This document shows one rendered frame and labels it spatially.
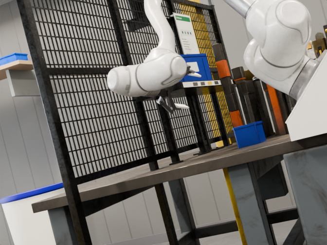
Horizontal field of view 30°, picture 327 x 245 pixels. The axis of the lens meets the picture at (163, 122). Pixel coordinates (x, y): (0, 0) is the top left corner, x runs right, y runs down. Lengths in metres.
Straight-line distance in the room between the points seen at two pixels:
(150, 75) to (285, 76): 0.49
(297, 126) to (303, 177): 0.19
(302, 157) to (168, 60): 0.57
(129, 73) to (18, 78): 3.14
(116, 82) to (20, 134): 3.62
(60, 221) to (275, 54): 1.09
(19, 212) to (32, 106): 1.13
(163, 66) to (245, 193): 0.57
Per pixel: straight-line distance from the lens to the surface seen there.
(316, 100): 2.05
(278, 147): 2.16
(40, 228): 4.87
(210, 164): 2.21
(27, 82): 5.28
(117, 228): 5.35
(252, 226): 2.26
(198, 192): 5.03
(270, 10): 2.04
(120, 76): 2.10
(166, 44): 2.10
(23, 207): 4.86
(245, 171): 2.23
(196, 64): 2.79
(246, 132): 2.60
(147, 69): 2.05
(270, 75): 2.21
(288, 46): 2.05
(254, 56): 2.23
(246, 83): 3.06
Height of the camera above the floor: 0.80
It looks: 2 degrees up
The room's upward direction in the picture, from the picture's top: 15 degrees counter-clockwise
